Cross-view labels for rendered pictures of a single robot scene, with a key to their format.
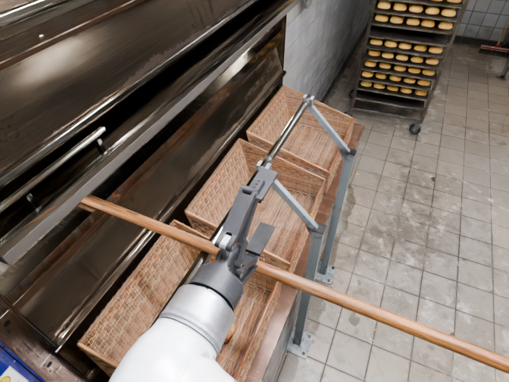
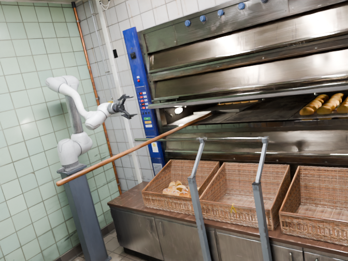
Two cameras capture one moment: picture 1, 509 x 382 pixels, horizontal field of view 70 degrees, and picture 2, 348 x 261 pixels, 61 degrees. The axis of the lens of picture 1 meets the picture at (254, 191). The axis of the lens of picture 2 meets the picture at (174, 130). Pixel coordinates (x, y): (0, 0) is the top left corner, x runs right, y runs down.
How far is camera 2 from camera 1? 2.52 m
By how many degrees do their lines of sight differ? 93
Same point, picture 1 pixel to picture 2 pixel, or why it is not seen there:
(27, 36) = (179, 72)
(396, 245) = not seen: outside the picture
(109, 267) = (186, 148)
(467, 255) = not seen: outside the picture
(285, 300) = (192, 217)
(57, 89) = (183, 86)
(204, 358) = (105, 106)
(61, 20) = (187, 70)
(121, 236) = (194, 143)
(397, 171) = not seen: outside the picture
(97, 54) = (197, 81)
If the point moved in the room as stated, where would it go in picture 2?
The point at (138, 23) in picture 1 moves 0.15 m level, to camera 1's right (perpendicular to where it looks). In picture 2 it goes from (215, 76) to (213, 77)
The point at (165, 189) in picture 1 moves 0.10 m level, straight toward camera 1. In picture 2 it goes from (218, 144) to (207, 147)
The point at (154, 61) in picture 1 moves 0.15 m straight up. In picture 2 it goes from (214, 89) to (211, 71)
